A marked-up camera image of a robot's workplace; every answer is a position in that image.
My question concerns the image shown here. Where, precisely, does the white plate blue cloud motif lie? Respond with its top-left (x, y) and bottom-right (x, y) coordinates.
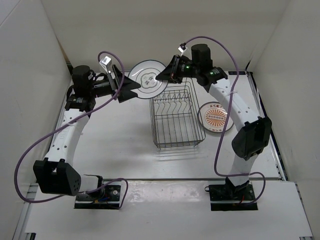
top-left (127, 60), bottom-right (168, 99)

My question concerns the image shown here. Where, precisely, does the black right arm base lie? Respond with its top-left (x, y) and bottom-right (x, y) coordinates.
top-left (204, 179), bottom-right (258, 212)

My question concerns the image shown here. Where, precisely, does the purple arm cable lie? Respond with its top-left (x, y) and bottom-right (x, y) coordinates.
top-left (184, 36), bottom-right (266, 208)
top-left (14, 51), bottom-right (129, 210)

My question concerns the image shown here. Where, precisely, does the metal wire dish rack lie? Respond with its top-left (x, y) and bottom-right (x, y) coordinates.
top-left (149, 78), bottom-right (206, 150)

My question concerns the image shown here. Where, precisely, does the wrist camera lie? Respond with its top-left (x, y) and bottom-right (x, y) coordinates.
top-left (191, 43), bottom-right (213, 68)
top-left (72, 65), bottom-right (93, 94)

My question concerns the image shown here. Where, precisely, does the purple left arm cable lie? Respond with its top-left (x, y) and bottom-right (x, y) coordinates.
top-left (14, 51), bottom-right (129, 210)

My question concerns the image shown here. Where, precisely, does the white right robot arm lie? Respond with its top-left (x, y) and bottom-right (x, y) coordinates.
top-left (155, 55), bottom-right (272, 200)

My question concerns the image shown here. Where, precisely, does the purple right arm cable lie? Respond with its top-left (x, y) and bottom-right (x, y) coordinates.
top-left (184, 36), bottom-right (266, 208)

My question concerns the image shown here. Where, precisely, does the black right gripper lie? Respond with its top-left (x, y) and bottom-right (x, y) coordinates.
top-left (155, 55), bottom-right (200, 85)

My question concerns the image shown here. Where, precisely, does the aluminium front rail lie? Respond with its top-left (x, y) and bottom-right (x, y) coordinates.
top-left (104, 177), bottom-right (286, 181)

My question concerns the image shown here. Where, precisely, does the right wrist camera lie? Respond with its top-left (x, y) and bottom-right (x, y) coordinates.
top-left (191, 43), bottom-right (213, 68)

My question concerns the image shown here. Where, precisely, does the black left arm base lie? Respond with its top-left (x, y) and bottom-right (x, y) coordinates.
top-left (73, 181), bottom-right (125, 210)

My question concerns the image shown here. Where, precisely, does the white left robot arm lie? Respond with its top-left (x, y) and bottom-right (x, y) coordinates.
top-left (33, 65), bottom-right (141, 200)

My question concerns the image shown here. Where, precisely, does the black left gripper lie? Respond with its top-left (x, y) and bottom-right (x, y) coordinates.
top-left (88, 65), bottom-right (141, 104)

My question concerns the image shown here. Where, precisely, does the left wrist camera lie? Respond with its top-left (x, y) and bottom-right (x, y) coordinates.
top-left (72, 65), bottom-right (93, 94)

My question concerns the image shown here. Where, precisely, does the plate with orange sunburst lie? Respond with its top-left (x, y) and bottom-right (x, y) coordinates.
top-left (197, 101), bottom-right (234, 134)

